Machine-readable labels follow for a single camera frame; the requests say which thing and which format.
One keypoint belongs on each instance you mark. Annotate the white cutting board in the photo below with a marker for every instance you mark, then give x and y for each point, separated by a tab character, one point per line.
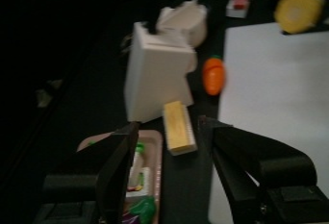
278	99

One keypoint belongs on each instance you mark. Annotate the small green toy ball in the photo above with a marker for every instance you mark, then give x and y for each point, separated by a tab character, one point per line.
139	146

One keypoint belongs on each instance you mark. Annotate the yellow topped white toy sushi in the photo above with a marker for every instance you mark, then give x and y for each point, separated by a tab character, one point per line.
179	131

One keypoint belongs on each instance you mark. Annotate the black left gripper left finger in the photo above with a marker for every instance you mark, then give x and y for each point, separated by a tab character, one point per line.
107	167

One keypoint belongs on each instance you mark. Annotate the white toy cooking pot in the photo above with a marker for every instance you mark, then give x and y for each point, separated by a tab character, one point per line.
186	21

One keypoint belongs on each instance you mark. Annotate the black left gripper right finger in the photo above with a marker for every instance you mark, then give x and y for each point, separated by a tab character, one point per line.
265	170

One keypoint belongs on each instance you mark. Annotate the white toy knife block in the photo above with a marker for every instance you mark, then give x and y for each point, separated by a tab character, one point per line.
158	77

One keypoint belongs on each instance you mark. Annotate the purple toy piece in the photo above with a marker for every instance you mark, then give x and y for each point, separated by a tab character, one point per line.
128	219

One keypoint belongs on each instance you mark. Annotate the red white green toy sushi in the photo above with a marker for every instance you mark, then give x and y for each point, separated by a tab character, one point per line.
239	2

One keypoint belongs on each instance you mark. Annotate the brown toy tray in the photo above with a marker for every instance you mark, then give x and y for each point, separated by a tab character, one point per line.
156	157

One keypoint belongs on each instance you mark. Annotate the orange toy carrot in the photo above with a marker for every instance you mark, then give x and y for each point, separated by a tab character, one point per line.
213	75

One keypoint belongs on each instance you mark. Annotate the green toy cabbage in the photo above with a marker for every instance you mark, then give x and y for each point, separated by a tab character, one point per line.
143	209

